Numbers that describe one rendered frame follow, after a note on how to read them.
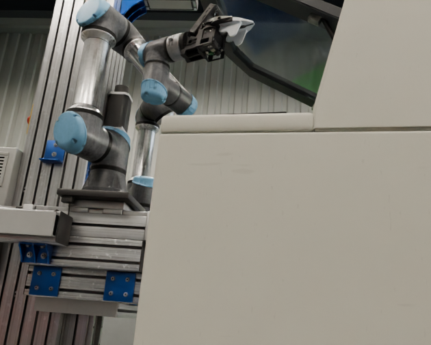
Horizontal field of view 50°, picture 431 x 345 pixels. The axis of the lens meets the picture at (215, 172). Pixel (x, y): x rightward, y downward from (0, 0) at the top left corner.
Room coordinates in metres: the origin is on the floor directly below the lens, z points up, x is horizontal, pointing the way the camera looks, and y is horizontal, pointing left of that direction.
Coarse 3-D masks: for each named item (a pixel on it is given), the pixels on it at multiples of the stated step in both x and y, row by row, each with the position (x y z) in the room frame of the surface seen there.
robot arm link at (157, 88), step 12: (156, 60) 1.17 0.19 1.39; (144, 72) 1.18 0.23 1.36; (156, 72) 1.17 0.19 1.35; (168, 72) 1.20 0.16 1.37; (144, 84) 1.18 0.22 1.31; (156, 84) 1.17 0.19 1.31; (168, 84) 1.20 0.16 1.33; (144, 96) 1.19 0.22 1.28; (156, 96) 1.18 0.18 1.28; (168, 96) 1.23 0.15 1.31
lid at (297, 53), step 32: (224, 0) 1.52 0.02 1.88; (256, 0) 1.40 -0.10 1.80; (288, 0) 1.27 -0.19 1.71; (320, 0) 1.24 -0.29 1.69; (256, 32) 1.62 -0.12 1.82; (288, 32) 1.49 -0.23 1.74; (320, 32) 1.38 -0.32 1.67; (256, 64) 1.90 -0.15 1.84; (288, 64) 1.73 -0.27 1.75; (320, 64) 1.58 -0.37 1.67
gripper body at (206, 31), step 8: (208, 24) 1.09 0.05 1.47; (184, 32) 1.12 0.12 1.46; (200, 32) 1.09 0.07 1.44; (208, 32) 1.08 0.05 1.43; (216, 32) 1.08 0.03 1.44; (184, 40) 1.12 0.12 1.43; (192, 40) 1.13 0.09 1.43; (200, 40) 1.08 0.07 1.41; (208, 40) 1.08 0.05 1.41; (216, 40) 1.09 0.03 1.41; (224, 40) 1.11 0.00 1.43; (184, 48) 1.13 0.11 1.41; (192, 48) 1.11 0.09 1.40; (200, 48) 1.09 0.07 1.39; (208, 48) 1.09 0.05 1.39; (216, 48) 1.09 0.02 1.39; (184, 56) 1.14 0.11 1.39; (192, 56) 1.13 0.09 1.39; (200, 56) 1.14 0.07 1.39; (208, 56) 1.14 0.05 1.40
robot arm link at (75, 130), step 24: (96, 0) 1.27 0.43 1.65; (96, 24) 1.28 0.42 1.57; (120, 24) 1.34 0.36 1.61; (96, 48) 1.30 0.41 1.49; (96, 72) 1.31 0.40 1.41; (96, 96) 1.32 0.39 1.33; (72, 120) 1.27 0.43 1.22; (96, 120) 1.31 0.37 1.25; (72, 144) 1.28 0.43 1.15; (96, 144) 1.33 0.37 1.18
